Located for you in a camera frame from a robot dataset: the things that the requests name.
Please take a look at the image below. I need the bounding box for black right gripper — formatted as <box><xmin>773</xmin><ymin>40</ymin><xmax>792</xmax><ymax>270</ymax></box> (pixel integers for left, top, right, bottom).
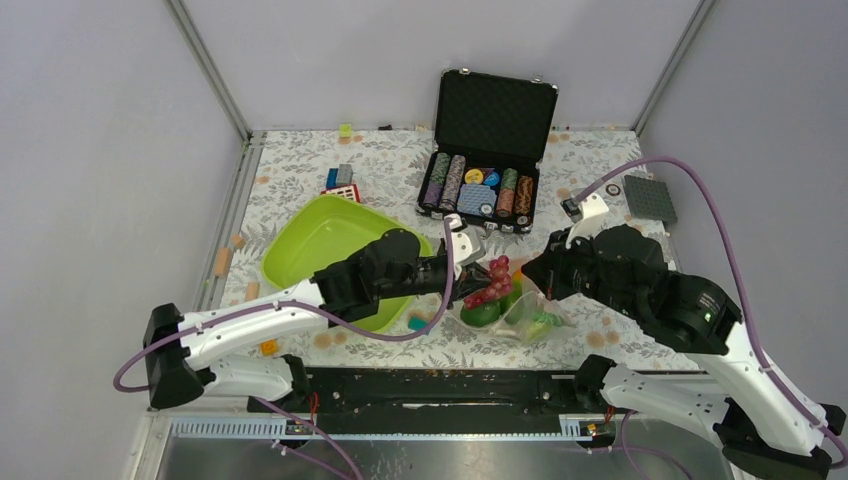
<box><xmin>520</xmin><ymin>224</ymin><xmax>643</xmax><ymax>318</ymax></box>

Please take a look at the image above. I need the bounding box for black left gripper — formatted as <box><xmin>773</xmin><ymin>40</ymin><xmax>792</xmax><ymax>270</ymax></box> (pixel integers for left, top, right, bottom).
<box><xmin>379</xmin><ymin>256</ymin><xmax>495</xmax><ymax>310</ymax></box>

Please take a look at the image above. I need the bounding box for red grape bunch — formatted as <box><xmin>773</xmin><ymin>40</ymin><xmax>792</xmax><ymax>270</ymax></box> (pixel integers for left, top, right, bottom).
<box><xmin>463</xmin><ymin>255</ymin><xmax>512</xmax><ymax>309</ymax></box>

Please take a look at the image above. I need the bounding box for dark green avocado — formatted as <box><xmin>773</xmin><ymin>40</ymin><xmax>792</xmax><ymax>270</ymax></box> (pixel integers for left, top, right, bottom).
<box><xmin>460</xmin><ymin>302</ymin><xmax>501</xmax><ymax>328</ymax></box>

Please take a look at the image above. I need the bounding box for clear pink zip top bag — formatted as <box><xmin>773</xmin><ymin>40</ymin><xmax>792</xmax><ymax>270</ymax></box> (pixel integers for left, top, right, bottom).
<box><xmin>451</xmin><ymin>260</ymin><xmax>577</xmax><ymax>344</ymax></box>

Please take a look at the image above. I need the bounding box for green cabbage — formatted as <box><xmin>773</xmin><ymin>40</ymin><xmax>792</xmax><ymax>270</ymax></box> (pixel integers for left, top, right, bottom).
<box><xmin>526</xmin><ymin>311</ymin><xmax>564</xmax><ymax>337</ymax></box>

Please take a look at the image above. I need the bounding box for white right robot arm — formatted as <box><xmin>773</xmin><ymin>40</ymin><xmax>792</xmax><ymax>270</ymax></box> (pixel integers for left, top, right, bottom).
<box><xmin>522</xmin><ymin>195</ymin><xmax>846</xmax><ymax>479</ymax></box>

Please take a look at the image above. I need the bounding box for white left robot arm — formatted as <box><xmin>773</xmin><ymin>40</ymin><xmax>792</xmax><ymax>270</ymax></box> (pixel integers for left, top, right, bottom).
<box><xmin>143</xmin><ymin>214</ymin><xmax>485</xmax><ymax>411</ymax></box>

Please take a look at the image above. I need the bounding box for green plastic food tray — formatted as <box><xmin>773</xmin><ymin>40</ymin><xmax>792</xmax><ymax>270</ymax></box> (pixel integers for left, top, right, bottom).
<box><xmin>260</xmin><ymin>195</ymin><xmax>411</xmax><ymax>293</ymax></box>

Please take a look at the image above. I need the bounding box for teal small block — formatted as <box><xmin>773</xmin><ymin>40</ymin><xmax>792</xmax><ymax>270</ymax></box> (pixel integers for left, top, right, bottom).
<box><xmin>407</xmin><ymin>316</ymin><xmax>429</xmax><ymax>331</ymax></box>

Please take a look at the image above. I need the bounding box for grey lego baseplate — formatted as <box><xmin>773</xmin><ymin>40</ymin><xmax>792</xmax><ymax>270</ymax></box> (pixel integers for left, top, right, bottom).
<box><xmin>623</xmin><ymin>175</ymin><xmax>678</xmax><ymax>224</ymax></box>

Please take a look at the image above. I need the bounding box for red white toy block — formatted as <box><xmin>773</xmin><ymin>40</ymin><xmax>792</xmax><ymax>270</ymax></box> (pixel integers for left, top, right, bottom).
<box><xmin>321</xmin><ymin>184</ymin><xmax>361</xmax><ymax>203</ymax></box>

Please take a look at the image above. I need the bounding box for grey toy block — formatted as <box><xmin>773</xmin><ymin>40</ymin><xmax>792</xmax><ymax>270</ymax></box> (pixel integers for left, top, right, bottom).
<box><xmin>335</xmin><ymin>164</ymin><xmax>353</xmax><ymax>187</ymax></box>

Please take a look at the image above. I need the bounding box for blue toy block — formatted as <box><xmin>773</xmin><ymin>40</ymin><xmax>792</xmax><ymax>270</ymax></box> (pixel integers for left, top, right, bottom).
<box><xmin>325</xmin><ymin>168</ymin><xmax>338</xmax><ymax>190</ymax></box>

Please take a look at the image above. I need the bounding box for black poker chip case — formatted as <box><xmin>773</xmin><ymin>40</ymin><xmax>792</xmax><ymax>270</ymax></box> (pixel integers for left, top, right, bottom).
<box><xmin>414</xmin><ymin>69</ymin><xmax>559</xmax><ymax>234</ymax></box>

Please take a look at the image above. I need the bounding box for short wooden block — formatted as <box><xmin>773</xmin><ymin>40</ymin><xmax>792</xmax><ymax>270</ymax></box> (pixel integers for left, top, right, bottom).
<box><xmin>244</xmin><ymin>282</ymin><xmax>260</xmax><ymax>302</ymax></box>

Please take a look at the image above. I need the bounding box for orange small block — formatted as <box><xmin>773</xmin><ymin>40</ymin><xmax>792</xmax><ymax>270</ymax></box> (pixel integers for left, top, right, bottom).
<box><xmin>259</xmin><ymin>339</ymin><xmax>279</xmax><ymax>356</ymax></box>

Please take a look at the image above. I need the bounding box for small wooden cube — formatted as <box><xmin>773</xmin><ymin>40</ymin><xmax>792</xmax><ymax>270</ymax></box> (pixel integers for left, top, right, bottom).
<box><xmin>230</xmin><ymin>234</ymin><xmax>246</xmax><ymax>250</ymax></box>

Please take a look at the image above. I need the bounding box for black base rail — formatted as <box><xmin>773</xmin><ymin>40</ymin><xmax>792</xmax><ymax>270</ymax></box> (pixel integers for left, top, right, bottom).
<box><xmin>246</xmin><ymin>366</ymin><xmax>670</xmax><ymax>437</ymax></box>

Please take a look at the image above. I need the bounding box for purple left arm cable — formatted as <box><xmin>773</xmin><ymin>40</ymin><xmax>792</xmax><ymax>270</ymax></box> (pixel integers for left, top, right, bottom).
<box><xmin>112</xmin><ymin>218</ymin><xmax>458</xmax><ymax>480</ymax></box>

